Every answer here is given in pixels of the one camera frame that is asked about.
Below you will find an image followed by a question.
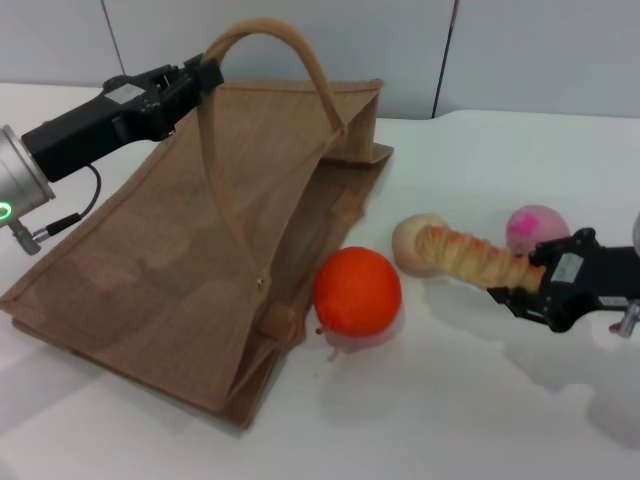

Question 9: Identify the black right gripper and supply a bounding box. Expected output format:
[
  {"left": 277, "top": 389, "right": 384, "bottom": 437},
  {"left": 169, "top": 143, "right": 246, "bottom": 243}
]
[{"left": 487, "top": 227, "right": 640, "bottom": 334}]

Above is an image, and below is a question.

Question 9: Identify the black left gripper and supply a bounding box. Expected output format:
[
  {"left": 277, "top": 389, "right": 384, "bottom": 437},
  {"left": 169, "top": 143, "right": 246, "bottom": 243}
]
[{"left": 22, "top": 52, "right": 225, "bottom": 184}]

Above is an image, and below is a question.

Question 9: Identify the long ridged bread loaf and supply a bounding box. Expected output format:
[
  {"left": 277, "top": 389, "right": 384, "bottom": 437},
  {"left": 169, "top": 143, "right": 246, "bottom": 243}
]
[{"left": 414, "top": 223, "right": 547, "bottom": 292}]

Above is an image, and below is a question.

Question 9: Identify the brown jute handbag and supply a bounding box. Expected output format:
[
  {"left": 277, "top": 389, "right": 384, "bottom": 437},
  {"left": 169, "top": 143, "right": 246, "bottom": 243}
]
[{"left": 0, "top": 17, "right": 395, "bottom": 431}]

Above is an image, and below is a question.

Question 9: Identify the round beige bun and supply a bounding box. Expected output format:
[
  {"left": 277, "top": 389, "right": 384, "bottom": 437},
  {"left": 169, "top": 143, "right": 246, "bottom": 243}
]
[{"left": 392, "top": 212, "right": 454, "bottom": 279}]

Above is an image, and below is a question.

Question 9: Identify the orange fruit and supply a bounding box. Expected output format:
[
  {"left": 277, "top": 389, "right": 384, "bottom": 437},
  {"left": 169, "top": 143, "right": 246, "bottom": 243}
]
[{"left": 313, "top": 246, "right": 405, "bottom": 361}]

